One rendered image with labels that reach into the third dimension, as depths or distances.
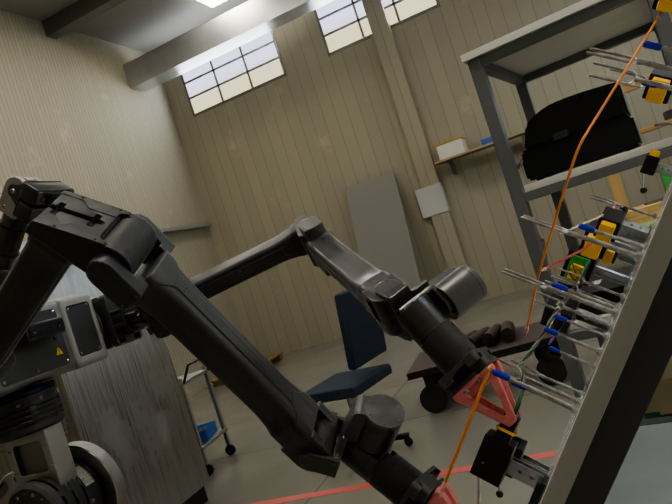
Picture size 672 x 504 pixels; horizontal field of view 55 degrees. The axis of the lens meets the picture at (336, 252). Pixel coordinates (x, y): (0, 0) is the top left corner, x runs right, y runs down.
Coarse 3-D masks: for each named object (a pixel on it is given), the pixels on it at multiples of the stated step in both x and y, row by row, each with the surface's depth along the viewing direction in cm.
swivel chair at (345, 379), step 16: (336, 304) 442; (352, 304) 449; (352, 320) 446; (368, 320) 463; (352, 336) 444; (368, 336) 461; (352, 352) 442; (368, 352) 458; (352, 368) 443; (368, 368) 469; (384, 368) 458; (320, 384) 467; (336, 384) 448; (352, 384) 431; (368, 384) 437; (320, 400) 440; (336, 400) 435; (352, 400) 456
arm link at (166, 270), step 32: (96, 256) 73; (160, 256) 80; (128, 288) 74; (160, 288) 77; (192, 288) 80; (160, 320) 80; (192, 320) 79; (224, 320) 83; (192, 352) 82; (224, 352) 81; (256, 352) 85; (224, 384) 85; (256, 384) 83; (288, 384) 88; (288, 416) 85; (320, 416) 91; (288, 448) 88; (320, 448) 87
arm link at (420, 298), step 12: (432, 288) 90; (420, 300) 88; (432, 300) 90; (444, 300) 89; (408, 312) 88; (420, 312) 87; (432, 312) 87; (444, 312) 91; (408, 324) 88; (420, 324) 87; (432, 324) 87; (420, 336) 87
